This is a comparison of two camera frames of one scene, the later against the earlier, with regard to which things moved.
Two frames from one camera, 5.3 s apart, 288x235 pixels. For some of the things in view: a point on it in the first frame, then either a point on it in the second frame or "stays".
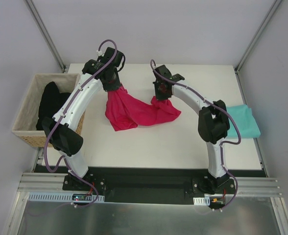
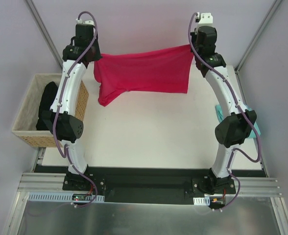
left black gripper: x=112 y=85 → x=95 y=52
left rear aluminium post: x=45 y=34 stays
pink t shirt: x=124 y=111 → x=160 y=70
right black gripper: x=162 y=94 → x=193 y=39
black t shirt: x=52 y=99 stays
